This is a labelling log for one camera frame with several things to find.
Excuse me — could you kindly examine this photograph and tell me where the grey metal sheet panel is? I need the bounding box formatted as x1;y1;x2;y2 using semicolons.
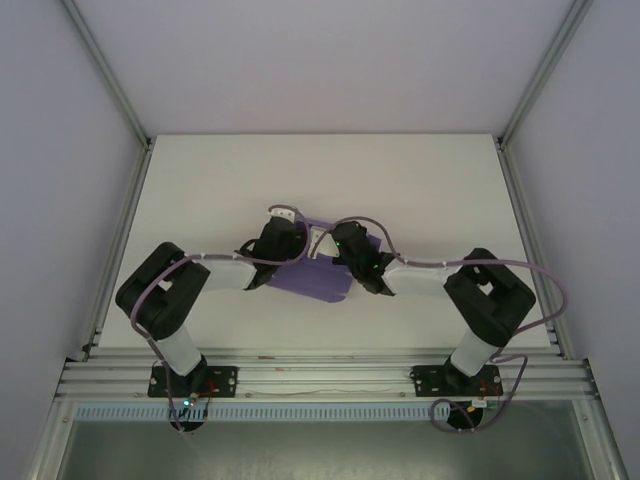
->
49;404;621;480

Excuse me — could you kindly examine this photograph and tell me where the aluminium mounting rail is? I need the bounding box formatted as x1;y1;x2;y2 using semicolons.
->
54;349;599;401

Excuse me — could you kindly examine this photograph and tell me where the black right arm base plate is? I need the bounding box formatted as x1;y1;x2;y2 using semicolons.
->
407;363;501;399

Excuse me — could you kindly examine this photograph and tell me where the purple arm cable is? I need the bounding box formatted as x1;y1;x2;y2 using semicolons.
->
130;203;310;434
332;215;570;434

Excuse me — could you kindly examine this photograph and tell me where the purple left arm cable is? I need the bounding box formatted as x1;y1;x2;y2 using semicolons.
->
130;203;310;434

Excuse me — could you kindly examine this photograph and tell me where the grey slotted cable duct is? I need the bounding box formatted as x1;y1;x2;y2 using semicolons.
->
74;404;446;422

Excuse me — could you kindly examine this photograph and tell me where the aluminium frame post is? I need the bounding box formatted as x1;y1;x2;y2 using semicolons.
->
62;0;151;146
497;0;596;146

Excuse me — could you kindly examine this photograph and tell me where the purple paper box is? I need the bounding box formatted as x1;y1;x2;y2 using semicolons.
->
267;214;384;305

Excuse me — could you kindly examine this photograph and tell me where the aluminium table side rail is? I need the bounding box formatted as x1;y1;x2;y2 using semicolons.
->
79;139;154;361
494;139;576;359

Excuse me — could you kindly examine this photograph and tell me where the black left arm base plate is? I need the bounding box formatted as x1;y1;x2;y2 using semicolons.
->
147;364;239;400

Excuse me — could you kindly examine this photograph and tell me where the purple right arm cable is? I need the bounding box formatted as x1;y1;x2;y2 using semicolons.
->
332;215;570;434

